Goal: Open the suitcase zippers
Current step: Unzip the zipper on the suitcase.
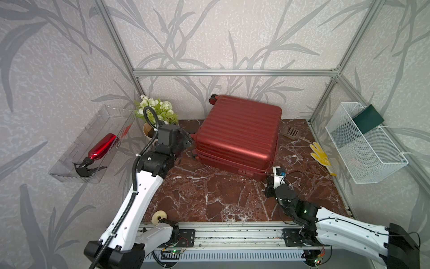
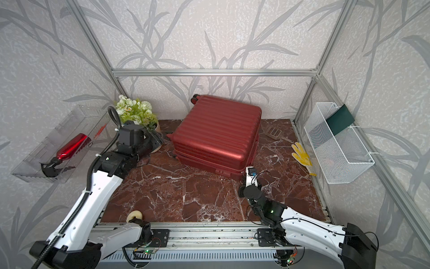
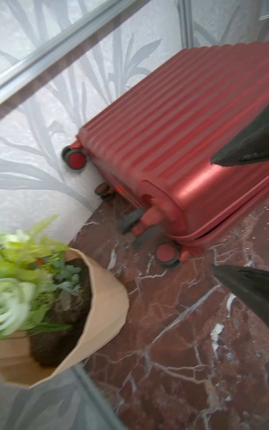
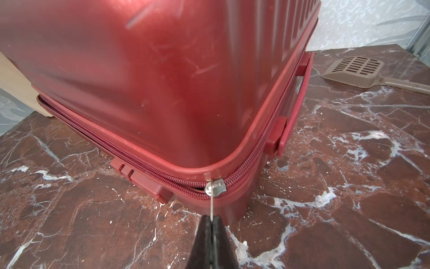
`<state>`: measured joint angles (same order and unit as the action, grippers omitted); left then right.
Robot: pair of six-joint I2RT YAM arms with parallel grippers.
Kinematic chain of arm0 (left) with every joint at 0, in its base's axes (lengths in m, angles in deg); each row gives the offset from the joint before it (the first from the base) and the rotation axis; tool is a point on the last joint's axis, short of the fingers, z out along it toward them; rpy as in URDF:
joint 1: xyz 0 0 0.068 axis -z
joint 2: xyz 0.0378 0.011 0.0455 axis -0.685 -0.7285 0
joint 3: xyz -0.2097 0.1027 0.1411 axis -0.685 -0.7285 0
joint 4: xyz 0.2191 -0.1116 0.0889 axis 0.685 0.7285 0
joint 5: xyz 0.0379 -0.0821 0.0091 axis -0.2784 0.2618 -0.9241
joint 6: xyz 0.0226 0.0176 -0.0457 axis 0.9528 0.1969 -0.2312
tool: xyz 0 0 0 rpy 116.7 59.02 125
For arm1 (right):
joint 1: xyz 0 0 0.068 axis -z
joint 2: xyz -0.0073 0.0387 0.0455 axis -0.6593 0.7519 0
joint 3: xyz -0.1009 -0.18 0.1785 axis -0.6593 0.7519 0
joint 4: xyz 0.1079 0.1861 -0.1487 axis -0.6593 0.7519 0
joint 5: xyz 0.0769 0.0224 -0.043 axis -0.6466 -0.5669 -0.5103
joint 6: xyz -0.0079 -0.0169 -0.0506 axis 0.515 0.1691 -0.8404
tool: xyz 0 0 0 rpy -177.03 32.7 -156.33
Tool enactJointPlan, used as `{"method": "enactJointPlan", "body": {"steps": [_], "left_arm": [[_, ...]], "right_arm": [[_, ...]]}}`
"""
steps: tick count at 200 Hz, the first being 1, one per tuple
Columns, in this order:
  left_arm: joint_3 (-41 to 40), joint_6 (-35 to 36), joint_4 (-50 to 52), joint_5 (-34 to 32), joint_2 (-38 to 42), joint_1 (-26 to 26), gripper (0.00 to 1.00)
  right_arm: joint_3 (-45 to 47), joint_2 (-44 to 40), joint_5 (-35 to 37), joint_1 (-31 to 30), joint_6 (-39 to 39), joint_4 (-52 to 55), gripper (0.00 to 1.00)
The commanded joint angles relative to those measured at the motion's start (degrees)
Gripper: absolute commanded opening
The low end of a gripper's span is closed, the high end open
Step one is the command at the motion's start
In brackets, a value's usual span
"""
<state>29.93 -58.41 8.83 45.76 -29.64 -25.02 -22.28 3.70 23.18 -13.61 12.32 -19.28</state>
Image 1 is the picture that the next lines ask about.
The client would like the red hard-shell suitcase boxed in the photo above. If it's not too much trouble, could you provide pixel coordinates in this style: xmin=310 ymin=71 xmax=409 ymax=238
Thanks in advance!
xmin=192 ymin=94 xmax=282 ymax=180

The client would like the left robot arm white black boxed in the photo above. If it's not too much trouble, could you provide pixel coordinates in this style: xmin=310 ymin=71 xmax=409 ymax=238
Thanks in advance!
xmin=84 ymin=125 xmax=193 ymax=269

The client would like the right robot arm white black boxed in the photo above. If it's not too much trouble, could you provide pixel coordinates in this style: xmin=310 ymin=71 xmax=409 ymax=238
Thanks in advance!
xmin=264 ymin=176 xmax=421 ymax=269

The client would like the potted white flower plant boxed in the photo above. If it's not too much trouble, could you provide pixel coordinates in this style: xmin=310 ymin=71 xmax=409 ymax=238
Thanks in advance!
xmin=134 ymin=95 xmax=179 ymax=139

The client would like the yellow rubber glove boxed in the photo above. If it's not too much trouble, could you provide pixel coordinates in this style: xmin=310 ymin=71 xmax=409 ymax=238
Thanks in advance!
xmin=310 ymin=142 xmax=337 ymax=176

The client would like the brown slotted spatula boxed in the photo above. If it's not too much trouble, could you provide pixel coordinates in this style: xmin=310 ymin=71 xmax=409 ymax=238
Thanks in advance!
xmin=282 ymin=127 xmax=312 ymax=143

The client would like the cream tape roll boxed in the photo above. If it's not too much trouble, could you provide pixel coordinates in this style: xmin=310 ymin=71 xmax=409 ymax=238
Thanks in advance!
xmin=151 ymin=210 xmax=168 ymax=225

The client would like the dark green card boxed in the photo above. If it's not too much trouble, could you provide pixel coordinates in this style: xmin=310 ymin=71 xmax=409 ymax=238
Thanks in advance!
xmin=352 ymin=104 xmax=385 ymax=134

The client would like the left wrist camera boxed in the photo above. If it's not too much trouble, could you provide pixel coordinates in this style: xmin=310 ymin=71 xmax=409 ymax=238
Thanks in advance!
xmin=155 ymin=125 xmax=183 ymax=156

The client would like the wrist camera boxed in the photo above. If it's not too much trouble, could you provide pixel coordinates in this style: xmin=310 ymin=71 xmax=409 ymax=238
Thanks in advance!
xmin=155 ymin=125 xmax=183 ymax=156
xmin=273 ymin=167 xmax=287 ymax=189

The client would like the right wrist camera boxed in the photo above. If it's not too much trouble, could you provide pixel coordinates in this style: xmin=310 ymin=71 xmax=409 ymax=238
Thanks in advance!
xmin=273 ymin=167 xmax=287 ymax=189

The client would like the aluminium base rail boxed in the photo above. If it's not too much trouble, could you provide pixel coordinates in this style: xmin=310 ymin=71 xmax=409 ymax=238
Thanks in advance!
xmin=161 ymin=221 xmax=322 ymax=250

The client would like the clear plastic wall tray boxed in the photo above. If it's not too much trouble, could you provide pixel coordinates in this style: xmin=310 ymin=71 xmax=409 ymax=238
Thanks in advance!
xmin=49 ymin=105 xmax=135 ymax=184

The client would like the red bottle with black handle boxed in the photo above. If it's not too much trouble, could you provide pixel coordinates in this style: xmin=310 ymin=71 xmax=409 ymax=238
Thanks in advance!
xmin=74 ymin=133 xmax=119 ymax=178

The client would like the white wire mesh basket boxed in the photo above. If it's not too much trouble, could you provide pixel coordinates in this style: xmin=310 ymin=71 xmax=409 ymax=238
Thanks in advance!
xmin=325 ymin=102 xmax=409 ymax=184

